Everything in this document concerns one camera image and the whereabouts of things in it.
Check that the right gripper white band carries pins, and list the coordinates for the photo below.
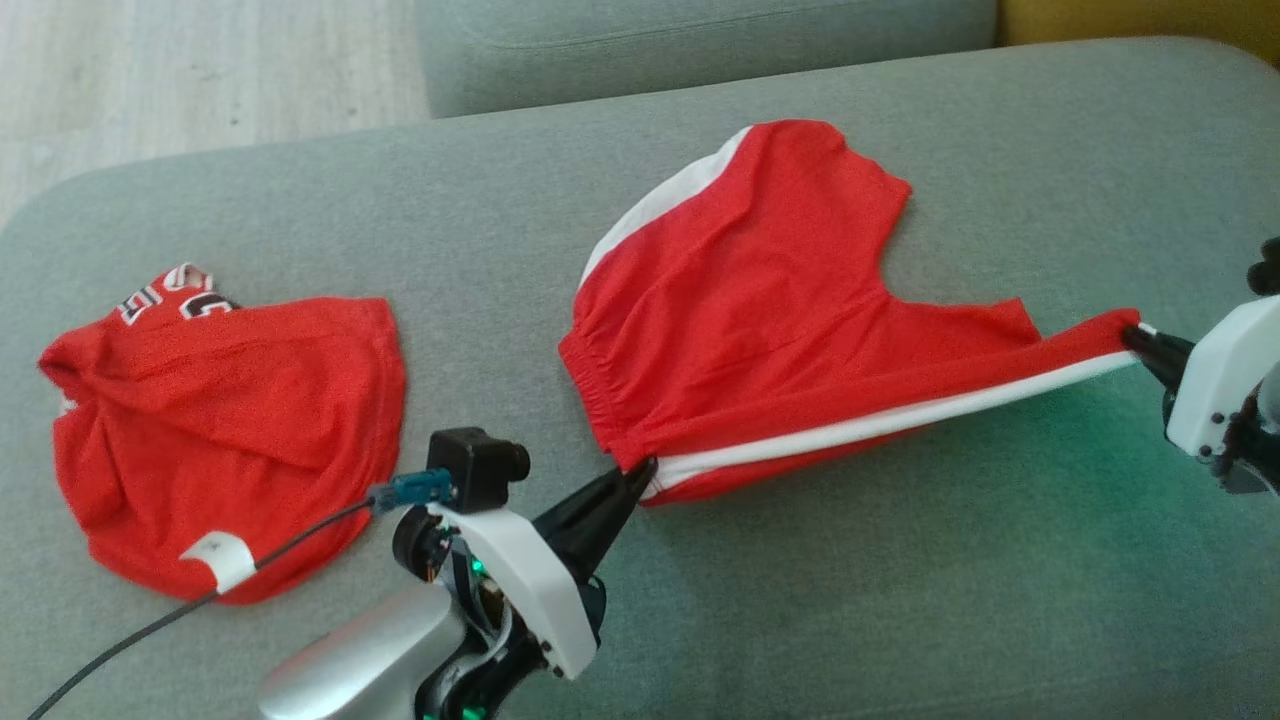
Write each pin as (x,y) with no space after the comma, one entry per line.
(1225,380)

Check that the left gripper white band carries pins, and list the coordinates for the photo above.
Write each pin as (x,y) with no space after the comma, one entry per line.
(530,580)

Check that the red shorts white stripe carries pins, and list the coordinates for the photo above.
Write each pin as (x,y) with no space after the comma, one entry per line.
(750,300)

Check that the red Bulls basketball jersey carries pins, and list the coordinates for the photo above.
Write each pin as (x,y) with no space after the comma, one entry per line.
(250,400)

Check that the yellow sofa back cushion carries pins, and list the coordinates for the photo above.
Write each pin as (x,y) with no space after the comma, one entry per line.
(1150,25)

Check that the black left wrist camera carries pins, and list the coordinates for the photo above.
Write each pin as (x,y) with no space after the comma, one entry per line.
(475,468)

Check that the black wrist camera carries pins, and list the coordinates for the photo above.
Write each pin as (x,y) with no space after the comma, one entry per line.
(475,468)
(1268,268)

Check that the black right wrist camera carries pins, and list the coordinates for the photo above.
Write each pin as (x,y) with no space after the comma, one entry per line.
(1268,268)

